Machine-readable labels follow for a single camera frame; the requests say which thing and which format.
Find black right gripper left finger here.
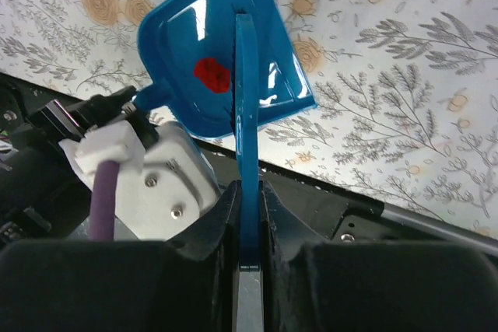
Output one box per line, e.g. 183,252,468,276
1,181,240,331

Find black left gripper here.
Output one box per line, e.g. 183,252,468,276
1,75,159,246

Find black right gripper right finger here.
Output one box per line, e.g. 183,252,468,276
259,182,497,331

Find blue plastic dustpan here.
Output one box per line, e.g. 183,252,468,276
135,0,315,138

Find blue hand brush black bristles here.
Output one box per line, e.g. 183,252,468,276
234,12,260,271

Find red paper scrap middle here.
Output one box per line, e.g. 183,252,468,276
194,58,231,94

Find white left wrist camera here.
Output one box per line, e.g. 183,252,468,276
59,121,221,241

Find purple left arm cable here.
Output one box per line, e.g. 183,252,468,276
87,159,120,242

